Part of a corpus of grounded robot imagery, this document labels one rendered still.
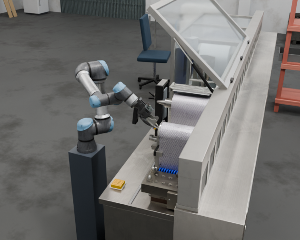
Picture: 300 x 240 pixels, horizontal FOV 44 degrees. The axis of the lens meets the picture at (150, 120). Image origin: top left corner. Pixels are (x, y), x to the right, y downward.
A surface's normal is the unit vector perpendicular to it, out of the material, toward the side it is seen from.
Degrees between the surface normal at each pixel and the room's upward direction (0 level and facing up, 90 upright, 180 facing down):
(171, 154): 90
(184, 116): 92
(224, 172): 0
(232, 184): 0
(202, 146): 0
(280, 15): 90
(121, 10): 90
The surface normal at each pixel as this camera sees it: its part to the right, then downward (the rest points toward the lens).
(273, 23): -0.40, 0.40
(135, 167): 0.01, -0.90
